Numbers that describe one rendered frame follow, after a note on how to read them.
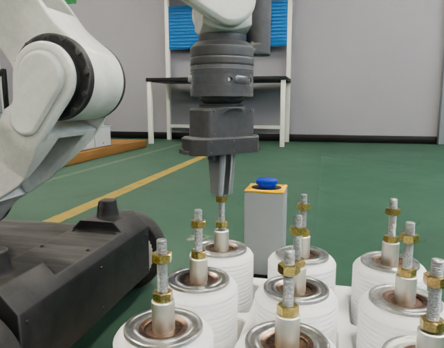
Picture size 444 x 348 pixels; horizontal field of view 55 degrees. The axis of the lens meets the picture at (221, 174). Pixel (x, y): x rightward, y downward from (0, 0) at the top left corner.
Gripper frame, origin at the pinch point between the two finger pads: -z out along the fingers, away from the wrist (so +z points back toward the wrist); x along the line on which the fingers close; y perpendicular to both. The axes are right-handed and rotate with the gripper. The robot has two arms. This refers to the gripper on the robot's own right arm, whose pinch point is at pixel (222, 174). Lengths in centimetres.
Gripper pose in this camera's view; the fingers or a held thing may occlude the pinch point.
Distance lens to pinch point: 62.2
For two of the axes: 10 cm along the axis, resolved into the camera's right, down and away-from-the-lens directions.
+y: -6.0, -1.3, 7.9
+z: 0.0, -9.9, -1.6
